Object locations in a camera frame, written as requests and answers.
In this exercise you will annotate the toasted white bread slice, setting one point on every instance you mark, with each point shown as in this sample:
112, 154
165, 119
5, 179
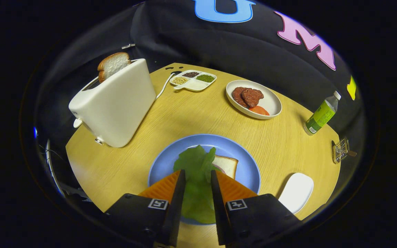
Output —
113, 64

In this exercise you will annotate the blue round plate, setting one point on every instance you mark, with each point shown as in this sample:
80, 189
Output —
246, 165

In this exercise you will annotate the yellow soybeans pile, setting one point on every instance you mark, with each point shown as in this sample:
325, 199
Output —
180, 80

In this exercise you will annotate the dark brown beans pile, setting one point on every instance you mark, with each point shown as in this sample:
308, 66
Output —
191, 74

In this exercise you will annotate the green lettuce leaf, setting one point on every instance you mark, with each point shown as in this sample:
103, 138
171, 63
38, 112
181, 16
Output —
196, 186

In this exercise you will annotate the white toaster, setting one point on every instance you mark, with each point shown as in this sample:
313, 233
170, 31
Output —
115, 106

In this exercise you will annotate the white round plate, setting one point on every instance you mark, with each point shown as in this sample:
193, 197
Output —
271, 101

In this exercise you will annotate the green beans pile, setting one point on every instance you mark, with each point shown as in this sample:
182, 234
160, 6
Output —
205, 78

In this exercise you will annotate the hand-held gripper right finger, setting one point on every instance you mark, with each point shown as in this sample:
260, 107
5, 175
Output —
219, 206

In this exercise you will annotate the small white tag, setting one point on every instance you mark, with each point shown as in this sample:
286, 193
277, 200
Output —
128, 46

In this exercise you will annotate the pink ham slice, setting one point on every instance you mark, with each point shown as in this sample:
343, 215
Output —
219, 168

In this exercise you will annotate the white divided condiment dish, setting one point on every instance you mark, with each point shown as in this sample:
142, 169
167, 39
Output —
193, 85

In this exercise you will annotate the black backdrop cloth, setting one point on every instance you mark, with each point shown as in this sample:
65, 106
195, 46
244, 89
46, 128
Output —
202, 44

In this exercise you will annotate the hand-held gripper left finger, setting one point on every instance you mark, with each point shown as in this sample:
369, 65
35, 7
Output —
176, 206

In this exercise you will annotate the red tomato slice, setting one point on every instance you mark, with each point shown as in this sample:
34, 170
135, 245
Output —
258, 110

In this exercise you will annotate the green label plastic bottle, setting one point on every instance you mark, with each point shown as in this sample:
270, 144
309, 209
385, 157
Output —
321, 115

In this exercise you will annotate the white rounded rectangular plate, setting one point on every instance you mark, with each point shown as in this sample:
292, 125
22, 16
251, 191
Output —
296, 193

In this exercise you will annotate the brown meat patty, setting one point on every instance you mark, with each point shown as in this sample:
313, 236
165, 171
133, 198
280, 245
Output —
237, 96
252, 97

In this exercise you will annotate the bread slice with ham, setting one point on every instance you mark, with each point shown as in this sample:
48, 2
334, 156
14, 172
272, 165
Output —
228, 165

